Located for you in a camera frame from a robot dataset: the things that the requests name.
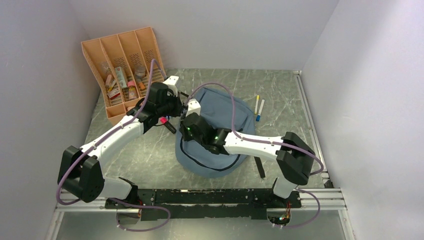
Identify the blue grey student backpack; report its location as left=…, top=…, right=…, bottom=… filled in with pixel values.
left=175, top=87, right=256, bottom=178

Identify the white marker blue cap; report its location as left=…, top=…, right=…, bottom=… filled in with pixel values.
left=255, top=99, right=265, bottom=122

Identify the white marker yellow cap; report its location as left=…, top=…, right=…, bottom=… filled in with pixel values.
left=254, top=95, right=260, bottom=115

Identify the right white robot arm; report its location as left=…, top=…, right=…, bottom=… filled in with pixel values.
left=180, top=113, right=315, bottom=207

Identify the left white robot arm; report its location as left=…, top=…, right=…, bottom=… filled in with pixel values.
left=56, top=76, right=183, bottom=208

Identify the pink capped glue bottle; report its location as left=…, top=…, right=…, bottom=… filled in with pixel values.
left=127, top=80, right=138, bottom=101

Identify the grey round jar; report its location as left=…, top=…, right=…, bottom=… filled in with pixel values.
left=134, top=65, right=146, bottom=78

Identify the tall white carton box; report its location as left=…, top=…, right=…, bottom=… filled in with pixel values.
left=114, top=66, right=128, bottom=89

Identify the red white small box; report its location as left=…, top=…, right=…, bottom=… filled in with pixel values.
left=107, top=88, right=121, bottom=101

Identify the peach plastic file organizer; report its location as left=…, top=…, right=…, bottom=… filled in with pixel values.
left=81, top=27, right=165, bottom=124

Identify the black mounting base rail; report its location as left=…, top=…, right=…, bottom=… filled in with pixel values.
left=105, top=187, right=302, bottom=222

